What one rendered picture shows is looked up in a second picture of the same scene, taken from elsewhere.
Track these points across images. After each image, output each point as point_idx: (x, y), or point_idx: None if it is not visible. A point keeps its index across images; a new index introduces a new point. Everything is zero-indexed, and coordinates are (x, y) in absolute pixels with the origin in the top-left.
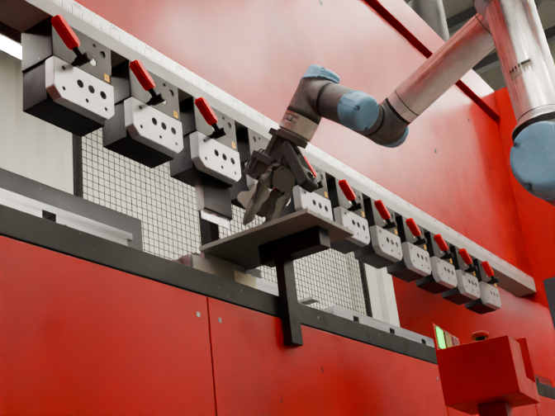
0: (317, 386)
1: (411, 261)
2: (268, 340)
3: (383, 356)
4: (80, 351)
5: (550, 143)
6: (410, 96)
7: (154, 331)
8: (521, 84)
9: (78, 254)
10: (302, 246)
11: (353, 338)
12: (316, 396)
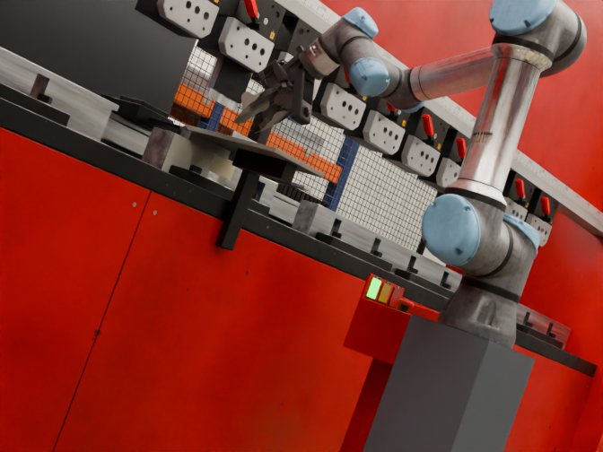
0: (233, 285)
1: (442, 179)
2: (198, 238)
3: (327, 274)
4: (7, 215)
5: (454, 220)
6: (428, 82)
7: (83, 211)
8: (473, 152)
9: (37, 139)
10: (267, 171)
11: (300, 252)
12: (228, 293)
